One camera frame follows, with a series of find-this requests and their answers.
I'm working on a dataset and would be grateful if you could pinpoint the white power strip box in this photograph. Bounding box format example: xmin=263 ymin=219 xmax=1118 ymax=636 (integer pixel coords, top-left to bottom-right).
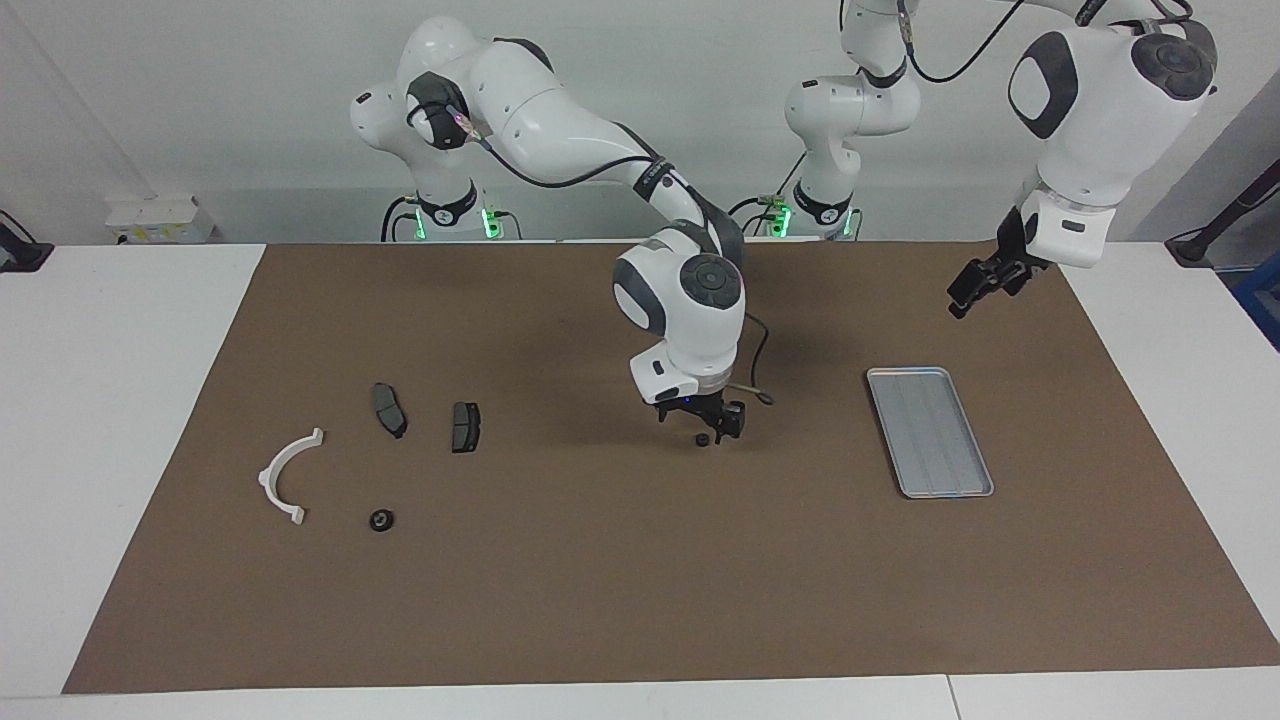
xmin=105 ymin=195 xmax=216 ymax=244

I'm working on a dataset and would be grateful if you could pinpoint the white semicircular bracket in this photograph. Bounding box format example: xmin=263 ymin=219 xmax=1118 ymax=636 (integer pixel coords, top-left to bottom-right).
xmin=258 ymin=428 xmax=325 ymax=525

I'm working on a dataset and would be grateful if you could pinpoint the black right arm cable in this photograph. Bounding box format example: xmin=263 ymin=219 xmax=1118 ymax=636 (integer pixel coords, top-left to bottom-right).
xmin=440 ymin=100 xmax=776 ymax=406

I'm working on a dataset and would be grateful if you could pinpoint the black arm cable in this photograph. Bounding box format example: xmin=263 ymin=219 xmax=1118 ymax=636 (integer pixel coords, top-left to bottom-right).
xmin=440 ymin=100 xmax=776 ymax=406
xmin=900 ymin=0 xmax=1031 ymax=86

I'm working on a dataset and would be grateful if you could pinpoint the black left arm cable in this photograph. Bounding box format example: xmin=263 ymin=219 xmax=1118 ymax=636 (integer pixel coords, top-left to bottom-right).
xmin=900 ymin=0 xmax=1031 ymax=86

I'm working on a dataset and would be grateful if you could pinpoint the silver metal tray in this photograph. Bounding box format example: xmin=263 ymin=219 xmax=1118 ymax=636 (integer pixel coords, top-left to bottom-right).
xmin=866 ymin=367 xmax=995 ymax=499

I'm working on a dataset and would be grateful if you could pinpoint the black clamp mount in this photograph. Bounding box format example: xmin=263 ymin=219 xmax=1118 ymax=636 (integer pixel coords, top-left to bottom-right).
xmin=0 ymin=210 xmax=54 ymax=273

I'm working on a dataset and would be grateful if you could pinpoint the blue crate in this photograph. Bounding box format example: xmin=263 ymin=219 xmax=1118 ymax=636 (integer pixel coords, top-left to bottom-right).
xmin=1232 ymin=262 xmax=1280 ymax=351

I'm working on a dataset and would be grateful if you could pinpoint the brown table mat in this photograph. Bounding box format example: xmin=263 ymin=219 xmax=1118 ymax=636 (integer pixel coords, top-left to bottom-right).
xmin=62 ymin=240 xmax=1280 ymax=694

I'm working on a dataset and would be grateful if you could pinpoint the curved dark brake pad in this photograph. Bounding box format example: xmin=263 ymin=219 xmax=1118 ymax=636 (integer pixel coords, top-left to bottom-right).
xmin=371 ymin=382 xmax=408 ymax=439

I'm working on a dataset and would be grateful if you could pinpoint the black left base cable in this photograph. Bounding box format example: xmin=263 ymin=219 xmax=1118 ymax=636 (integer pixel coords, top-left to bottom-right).
xmin=713 ymin=150 xmax=811 ymax=238

